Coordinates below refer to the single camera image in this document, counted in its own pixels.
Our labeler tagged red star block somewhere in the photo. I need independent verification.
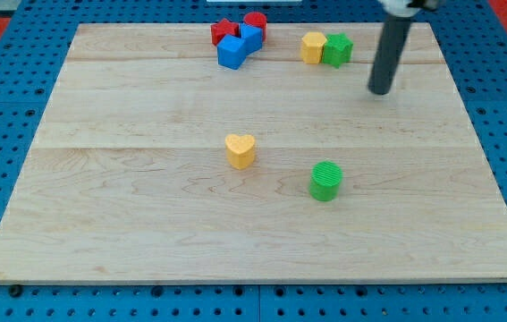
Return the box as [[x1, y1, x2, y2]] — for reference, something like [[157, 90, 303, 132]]
[[210, 18, 240, 46]]

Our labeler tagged blue block behind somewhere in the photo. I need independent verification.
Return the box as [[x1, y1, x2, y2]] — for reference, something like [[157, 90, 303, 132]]
[[240, 23, 263, 55]]

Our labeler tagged green star block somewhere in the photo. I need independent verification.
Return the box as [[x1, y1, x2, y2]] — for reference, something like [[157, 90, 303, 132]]
[[321, 33, 353, 69]]

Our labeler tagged light wooden board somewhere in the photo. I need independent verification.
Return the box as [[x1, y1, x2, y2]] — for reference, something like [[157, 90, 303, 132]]
[[0, 23, 507, 285]]

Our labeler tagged red cylinder block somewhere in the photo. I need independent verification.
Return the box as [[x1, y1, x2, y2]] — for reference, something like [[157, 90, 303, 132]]
[[243, 12, 267, 41]]

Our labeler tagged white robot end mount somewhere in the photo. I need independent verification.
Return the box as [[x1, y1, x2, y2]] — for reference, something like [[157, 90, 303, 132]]
[[378, 0, 445, 18]]

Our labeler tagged green cylinder block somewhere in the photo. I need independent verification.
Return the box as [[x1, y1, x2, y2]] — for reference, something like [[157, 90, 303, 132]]
[[308, 161, 342, 201]]

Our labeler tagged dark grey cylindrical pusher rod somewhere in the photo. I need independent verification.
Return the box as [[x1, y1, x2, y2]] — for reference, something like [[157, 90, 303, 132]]
[[368, 14, 412, 95]]

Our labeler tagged yellow heart block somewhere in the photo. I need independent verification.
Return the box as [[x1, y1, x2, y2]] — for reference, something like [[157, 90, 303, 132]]
[[224, 133, 256, 170]]

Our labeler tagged yellow hexagon block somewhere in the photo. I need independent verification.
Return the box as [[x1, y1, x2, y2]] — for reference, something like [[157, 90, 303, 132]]
[[300, 31, 327, 64]]

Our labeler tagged blue cube block front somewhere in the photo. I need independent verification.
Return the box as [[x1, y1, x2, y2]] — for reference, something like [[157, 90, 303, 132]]
[[216, 35, 247, 70]]

